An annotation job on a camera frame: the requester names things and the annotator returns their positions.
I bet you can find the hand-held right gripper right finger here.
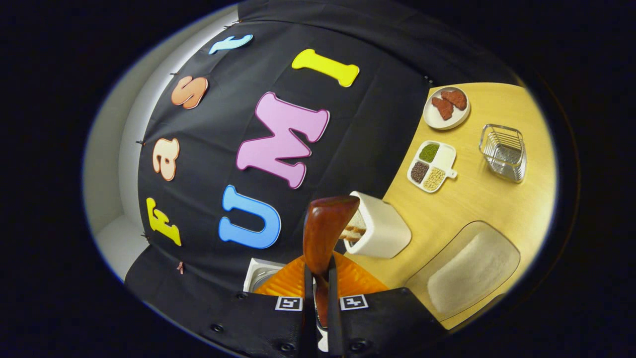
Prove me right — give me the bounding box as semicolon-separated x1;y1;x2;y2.
327;250;446;358

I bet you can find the white toaster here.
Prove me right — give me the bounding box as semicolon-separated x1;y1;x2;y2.
343;191;412;259

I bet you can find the white divided dish of grains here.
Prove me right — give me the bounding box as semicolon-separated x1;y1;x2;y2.
407;141;458;193

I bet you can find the black backdrop cloth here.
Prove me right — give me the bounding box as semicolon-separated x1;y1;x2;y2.
124;0;522;358

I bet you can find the wire chopstick holder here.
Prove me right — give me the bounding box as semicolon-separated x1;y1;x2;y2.
479;124;527;184

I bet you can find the white round plate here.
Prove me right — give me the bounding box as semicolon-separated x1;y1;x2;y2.
423;87;471;131

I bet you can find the brown wooden spoon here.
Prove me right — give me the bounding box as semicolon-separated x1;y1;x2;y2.
303;195;361;327

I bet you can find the red meat piece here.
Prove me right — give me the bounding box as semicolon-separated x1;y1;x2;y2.
431;97;454;121
441;89;469;111

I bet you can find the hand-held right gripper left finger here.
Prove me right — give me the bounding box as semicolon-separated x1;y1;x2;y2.
196;255;317;358

